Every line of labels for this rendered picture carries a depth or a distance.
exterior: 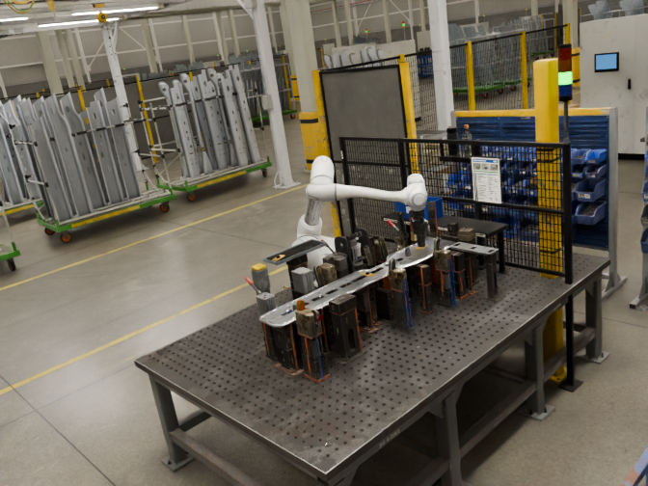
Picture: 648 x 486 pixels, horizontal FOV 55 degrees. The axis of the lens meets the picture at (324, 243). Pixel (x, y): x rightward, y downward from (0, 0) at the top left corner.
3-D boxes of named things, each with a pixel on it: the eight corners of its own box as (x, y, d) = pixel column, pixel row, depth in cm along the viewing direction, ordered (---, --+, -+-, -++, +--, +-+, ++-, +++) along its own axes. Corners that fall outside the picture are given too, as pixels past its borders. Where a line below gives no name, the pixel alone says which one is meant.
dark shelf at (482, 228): (488, 238, 375) (488, 233, 374) (382, 220, 442) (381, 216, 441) (508, 228, 388) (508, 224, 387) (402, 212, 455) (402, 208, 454)
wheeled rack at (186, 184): (189, 203, 1041) (166, 97, 986) (158, 199, 1111) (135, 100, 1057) (274, 175, 1164) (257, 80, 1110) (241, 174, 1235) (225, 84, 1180)
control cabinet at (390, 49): (342, 123, 1733) (330, 33, 1658) (355, 121, 1766) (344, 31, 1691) (408, 123, 1559) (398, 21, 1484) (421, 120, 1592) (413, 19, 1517)
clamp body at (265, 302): (275, 363, 327) (263, 301, 316) (262, 357, 335) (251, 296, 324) (288, 355, 333) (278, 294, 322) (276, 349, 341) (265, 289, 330)
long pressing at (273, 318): (281, 330, 297) (281, 327, 296) (255, 319, 313) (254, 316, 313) (458, 243, 378) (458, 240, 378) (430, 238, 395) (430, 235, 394)
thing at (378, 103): (437, 268, 609) (418, 59, 547) (428, 273, 600) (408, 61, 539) (341, 249, 705) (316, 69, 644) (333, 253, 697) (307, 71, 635)
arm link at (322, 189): (335, 192, 359) (335, 175, 367) (304, 193, 361) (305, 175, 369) (336, 205, 370) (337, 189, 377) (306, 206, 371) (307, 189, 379)
